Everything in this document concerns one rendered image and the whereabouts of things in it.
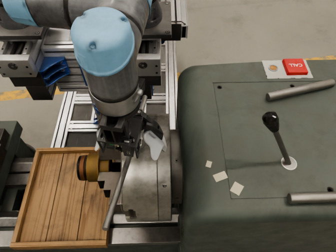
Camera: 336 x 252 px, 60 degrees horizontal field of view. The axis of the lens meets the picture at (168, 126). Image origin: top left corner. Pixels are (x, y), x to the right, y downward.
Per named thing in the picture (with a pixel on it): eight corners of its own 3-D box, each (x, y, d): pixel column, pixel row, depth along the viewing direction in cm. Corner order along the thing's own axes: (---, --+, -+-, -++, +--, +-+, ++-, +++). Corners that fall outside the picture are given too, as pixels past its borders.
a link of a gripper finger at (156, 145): (160, 170, 63) (132, 151, 57) (165, 145, 66) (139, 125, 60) (172, 168, 61) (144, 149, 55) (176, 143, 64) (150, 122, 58)
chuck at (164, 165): (168, 142, 109) (169, 92, 82) (171, 230, 93) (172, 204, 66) (159, 143, 109) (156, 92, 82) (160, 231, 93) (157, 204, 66)
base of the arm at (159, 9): (125, 6, 121) (122, -18, 113) (162, 6, 121) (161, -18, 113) (123, 29, 112) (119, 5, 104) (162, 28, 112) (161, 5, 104)
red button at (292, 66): (300, 62, 89) (303, 57, 87) (306, 77, 86) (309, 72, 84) (280, 63, 89) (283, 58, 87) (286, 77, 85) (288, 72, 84)
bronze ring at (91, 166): (109, 145, 86) (78, 146, 86) (106, 174, 81) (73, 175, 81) (114, 160, 94) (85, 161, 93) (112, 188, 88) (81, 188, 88)
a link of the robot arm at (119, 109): (96, 61, 46) (147, 68, 46) (102, 79, 50) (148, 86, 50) (82, 99, 43) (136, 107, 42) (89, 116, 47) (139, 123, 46)
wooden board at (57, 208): (116, 151, 115) (115, 146, 112) (108, 247, 94) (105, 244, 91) (40, 153, 115) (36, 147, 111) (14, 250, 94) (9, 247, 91)
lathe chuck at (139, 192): (159, 143, 109) (156, 92, 82) (160, 231, 93) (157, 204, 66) (135, 143, 109) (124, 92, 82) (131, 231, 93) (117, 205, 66)
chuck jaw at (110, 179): (137, 170, 83) (135, 207, 75) (138, 180, 87) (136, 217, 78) (98, 170, 83) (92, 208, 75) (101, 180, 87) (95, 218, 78)
